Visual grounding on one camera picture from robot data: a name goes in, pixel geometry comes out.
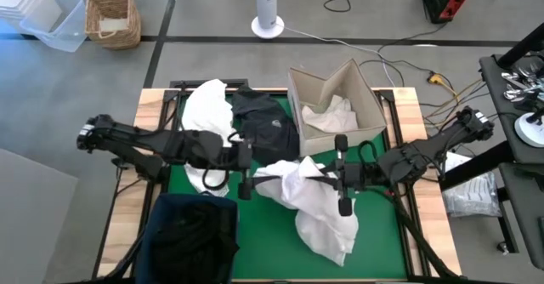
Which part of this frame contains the green table mat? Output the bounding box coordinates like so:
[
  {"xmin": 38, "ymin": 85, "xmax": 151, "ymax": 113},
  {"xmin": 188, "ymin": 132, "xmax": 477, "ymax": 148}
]
[{"xmin": 167, "ymin": 94, "xmax": 409, "ymax": 281}]

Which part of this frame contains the black diagonal stand pole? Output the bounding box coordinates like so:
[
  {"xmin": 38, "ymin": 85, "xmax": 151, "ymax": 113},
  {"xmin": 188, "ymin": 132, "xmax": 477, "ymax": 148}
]
[{"xmin": 496, "ymin": 22, "xmax": 544, "ymax": 69}]

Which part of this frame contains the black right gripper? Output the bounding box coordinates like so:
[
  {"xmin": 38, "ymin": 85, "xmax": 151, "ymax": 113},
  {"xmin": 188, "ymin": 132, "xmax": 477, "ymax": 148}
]
[{"xmin": 306, "ymin": 133, "xmax": 383, "ymax": 217}]

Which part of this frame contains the small white cloth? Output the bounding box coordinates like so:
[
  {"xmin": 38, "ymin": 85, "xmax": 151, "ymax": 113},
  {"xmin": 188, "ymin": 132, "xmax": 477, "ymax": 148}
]
[{"xmin": 301, "ymin": 94, "xmax": 360, "ymax": 134}]

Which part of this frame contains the black side table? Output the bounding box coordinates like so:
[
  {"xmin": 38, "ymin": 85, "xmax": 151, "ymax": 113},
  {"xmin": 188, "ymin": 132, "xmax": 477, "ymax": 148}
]
[{"xmin": 479, "ymin": 54, "xmax": 544, "ymax": 272}]

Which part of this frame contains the large white shirt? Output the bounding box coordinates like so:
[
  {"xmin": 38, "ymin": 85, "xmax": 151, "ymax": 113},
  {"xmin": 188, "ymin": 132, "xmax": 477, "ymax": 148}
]
[{"xmin": 253, "ymin": 155, "xmax": 360, "ymax": 268}]

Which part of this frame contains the yellow floor cable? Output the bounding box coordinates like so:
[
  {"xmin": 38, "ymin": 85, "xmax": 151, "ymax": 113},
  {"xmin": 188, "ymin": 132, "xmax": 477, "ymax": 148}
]
[{"xmin": 424, "ymin": 79, "xmax": 485, "ymax": 128}]

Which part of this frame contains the black aluminium table frame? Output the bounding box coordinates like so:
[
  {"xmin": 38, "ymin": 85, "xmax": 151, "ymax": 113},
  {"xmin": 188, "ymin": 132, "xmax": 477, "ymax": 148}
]
[{"xmin": 91, "ymin": 78, "xmax": 468, "ymax": 284}]

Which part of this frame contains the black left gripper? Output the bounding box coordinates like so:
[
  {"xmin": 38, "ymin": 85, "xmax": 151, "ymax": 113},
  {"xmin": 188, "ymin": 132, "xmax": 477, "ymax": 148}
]
[{"xmin": 220, "ymin": 138, "xmax": 281, "ymax": 201}]

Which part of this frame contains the dark grey logo shirt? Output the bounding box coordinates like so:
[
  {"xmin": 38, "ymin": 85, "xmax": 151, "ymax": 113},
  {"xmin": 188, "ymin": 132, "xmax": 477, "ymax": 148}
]
[{"xmin": 231, "ymin": 85, "xmax": 302, "ymax": 166}]

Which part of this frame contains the beige fabric storage bin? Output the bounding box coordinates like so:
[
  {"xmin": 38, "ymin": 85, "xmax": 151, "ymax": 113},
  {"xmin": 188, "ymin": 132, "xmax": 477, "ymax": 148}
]
[{"xmin": 286, "ymin": 58, "xmax": 388, "ymax": 157}]

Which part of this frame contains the navy white striped fabric bin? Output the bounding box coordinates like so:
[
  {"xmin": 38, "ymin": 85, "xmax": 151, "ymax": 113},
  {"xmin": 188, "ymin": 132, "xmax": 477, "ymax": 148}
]
[{"xmin": 135, "ymin": 192, "xmax": 241, "ymax": 284}]

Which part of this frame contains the clear plastic bag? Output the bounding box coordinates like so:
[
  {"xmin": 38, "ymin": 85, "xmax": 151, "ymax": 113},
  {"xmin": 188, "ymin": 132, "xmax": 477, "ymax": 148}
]
[{"xmin": 441, "ymin": 151, "xmax": 502, "ymax": 219}]

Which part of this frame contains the wicker basket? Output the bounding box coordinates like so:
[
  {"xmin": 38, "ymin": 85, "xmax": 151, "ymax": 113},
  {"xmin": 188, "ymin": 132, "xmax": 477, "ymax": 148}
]
[{"xmin": 84, "ymin": 0, "xmax": 142, "ymax": 50}]

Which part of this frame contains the shiny metal utensil heap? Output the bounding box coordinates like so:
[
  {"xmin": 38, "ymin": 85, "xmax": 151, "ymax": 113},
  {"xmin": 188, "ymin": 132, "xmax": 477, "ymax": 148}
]
[{"xmin": 501, "ymin": 62, "xmax": 544, "ymax": 105}]

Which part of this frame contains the long black floor cable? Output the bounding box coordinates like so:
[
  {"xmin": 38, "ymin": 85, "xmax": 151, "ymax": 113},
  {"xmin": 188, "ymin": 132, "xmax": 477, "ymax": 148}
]
[{"xmin": 377, "ymin": 22, "xmax": 447, "ymax": 77}]

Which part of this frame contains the white tower fan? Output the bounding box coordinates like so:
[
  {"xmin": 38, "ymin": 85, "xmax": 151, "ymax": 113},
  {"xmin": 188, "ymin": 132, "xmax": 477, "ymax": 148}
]
[{"xmin": 250, "ymin": 0, "xmax": 286, "ymax": 40}]

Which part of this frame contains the clear plastic tub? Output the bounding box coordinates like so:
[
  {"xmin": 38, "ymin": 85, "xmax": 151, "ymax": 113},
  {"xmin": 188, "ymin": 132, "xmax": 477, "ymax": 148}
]
[{"xmin": 19, "ymin": 0, "xmax": 88, "ymax": 54}]

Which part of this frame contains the white fan power cable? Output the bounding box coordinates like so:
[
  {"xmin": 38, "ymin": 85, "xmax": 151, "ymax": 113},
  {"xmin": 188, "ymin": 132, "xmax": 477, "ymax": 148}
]
[{"xmin": 282, "ymin": 26, "xmax": 396, "ymax": 88}]

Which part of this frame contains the white round lamp base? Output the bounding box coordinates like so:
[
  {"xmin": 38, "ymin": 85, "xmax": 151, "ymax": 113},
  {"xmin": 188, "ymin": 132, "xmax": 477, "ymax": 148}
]
[{"xmin": 513, "ymin": 111, "xmax": 544, "ymax": 149}]

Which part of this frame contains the black garment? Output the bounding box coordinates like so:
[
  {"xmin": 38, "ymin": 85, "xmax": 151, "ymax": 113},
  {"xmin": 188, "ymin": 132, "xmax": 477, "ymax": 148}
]
[{"xmin": 150, "ymin": 201, "xmax": 241, "ymax": 284}]

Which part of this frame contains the white textured lace garment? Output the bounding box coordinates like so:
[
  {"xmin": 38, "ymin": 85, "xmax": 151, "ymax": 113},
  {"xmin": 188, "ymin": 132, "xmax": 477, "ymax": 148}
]
[{"xmin": 180, "ymin": 78, "xmax": 239, "ymax": 198}]

